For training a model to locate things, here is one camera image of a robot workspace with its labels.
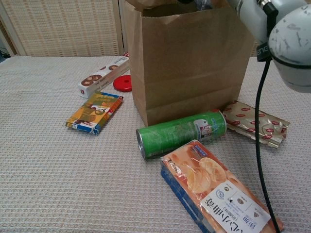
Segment green chips can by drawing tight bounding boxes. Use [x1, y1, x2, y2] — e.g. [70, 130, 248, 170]
[136, 110, 228, 160]

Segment gold red candy packet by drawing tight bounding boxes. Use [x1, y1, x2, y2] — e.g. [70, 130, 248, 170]
[222, 100, 291, 149]

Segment orange cookie box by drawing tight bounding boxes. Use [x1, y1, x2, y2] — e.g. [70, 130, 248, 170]
[159, 139, 284, 233]

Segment brown paper shopping bag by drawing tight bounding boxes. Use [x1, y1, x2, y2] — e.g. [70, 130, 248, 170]
[121, 0, 258, 127]

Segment long white cookie box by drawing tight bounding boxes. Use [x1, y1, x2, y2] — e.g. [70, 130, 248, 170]
[77, 52, 131, 99]

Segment yellow colourful snack packet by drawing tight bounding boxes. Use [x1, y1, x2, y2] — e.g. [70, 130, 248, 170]
[65, 91, 124, 135]

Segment red round disc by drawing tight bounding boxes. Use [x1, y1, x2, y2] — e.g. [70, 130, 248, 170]
[113, 74, 133, 93]

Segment woven folding screen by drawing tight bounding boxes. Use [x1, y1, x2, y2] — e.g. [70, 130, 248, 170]
[0, 0, 262, 58]

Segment beige woven tablecloth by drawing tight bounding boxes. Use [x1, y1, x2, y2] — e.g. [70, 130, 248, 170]
[0, 55, 311, 233]

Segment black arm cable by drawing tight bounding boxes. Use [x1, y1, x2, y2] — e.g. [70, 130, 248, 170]
[254, 0, 282, 233]

